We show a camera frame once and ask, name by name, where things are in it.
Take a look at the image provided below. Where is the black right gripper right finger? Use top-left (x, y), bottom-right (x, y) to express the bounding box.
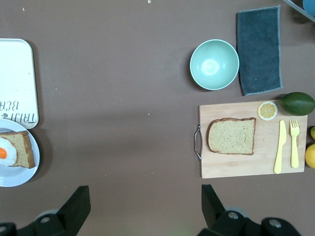
top-left (198, 184), bottom-right (263, 236)

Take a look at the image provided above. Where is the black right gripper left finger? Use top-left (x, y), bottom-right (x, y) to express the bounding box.
top-left (33, 185), bottom-right (91, 236)

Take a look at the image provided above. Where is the white round plate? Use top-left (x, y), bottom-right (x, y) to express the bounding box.
top-left (0, 118), bottom-right (40, 188)

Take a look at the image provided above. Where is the brown bread slice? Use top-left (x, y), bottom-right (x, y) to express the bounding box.
top-left (0, 131), bottom-right (36, 170)
top-left (206, 117), bottom-right (257, 156)

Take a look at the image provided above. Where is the wooden cutting board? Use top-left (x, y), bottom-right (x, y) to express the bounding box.
top-left (194, 99), bottom-right (309, 179)

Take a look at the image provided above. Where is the fried egg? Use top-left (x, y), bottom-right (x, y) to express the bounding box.
top-left (0, 136), bottom-right (18, 167)

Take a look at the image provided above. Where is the yellow plastic knife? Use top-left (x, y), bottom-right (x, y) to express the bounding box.
top-left (273, 120), bottom-right (287, 175)

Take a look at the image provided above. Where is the yellow plastic fork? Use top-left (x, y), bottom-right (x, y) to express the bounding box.
top-left (289, 119), bottom-right (301, 169)

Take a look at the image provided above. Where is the lemon slice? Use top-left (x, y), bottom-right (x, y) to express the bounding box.
top-left (257, 101), bottom-right (279, 121)

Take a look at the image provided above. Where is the green avocado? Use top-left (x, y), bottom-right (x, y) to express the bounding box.
top-left (280, 91), bottom-right (315, 117)

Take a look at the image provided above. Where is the cream tray with bear print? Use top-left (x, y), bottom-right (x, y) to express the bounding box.
top-left (0, 38), bottom-right (40, 130)

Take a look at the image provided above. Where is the mint green bowl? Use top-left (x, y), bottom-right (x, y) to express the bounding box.
top-left (189, 39), bottom-right (240, 90)

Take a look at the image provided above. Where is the dark grey cloth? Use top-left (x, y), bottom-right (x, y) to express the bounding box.
top-left (236, 4), bottom-right (284, 96)

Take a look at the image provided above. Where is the blue round object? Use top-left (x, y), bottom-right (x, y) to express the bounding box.
top-left (302, 0), bottom-right (315, 17)

